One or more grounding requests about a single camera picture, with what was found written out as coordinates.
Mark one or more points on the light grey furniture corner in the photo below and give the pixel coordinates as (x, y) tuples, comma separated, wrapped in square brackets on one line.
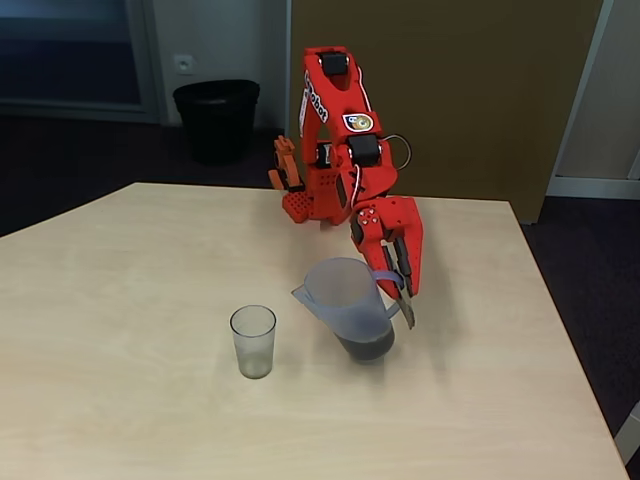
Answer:
[(631, 435)]

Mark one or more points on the black trash bin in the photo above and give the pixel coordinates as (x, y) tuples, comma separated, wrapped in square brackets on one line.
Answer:
[(217, 125)]

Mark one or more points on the orange table clamp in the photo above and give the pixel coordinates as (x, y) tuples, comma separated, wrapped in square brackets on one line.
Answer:
[(287, 165)]

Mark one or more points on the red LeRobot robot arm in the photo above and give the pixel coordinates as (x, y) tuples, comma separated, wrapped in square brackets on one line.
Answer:
[(340, 125)]

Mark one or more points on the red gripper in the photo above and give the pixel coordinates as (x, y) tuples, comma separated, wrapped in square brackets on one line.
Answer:
[(389, 223)]

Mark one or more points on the translucent plastic measuring jug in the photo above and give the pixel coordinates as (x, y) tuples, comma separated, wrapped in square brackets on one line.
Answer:
[(345, 305)]

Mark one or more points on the clear plastic cup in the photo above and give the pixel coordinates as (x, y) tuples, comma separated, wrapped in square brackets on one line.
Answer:
[(253, 345)]

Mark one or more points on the glass door with grey frame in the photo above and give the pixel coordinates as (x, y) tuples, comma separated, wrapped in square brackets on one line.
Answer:
[(75, 60)]

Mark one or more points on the white wall socket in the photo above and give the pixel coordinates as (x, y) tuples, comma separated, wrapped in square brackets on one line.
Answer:
[(183, 64)]

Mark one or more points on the brown pin board panel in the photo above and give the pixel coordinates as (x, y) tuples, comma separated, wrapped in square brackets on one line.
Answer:
[(475, 100)]

